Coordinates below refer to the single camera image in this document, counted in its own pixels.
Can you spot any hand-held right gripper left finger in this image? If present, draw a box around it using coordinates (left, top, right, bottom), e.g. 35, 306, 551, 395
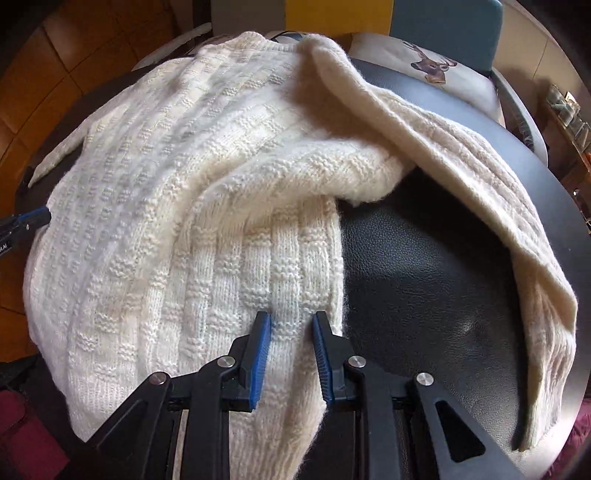
60, 312, 271, 480

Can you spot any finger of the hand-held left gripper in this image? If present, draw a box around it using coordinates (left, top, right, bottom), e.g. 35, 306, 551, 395
0, 206, 51, 236

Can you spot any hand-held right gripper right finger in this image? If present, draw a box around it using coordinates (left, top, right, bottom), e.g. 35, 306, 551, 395
313, 312, 522, 480

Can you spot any cream knit sweater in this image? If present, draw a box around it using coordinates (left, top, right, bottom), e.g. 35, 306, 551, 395
23, 30, 580, 480

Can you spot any deer print cushion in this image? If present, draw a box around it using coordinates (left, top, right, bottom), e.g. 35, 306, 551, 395
348, 32, 502, 123

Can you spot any white dark print cushion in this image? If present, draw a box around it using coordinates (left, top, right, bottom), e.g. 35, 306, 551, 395
265, 30, 308, 47

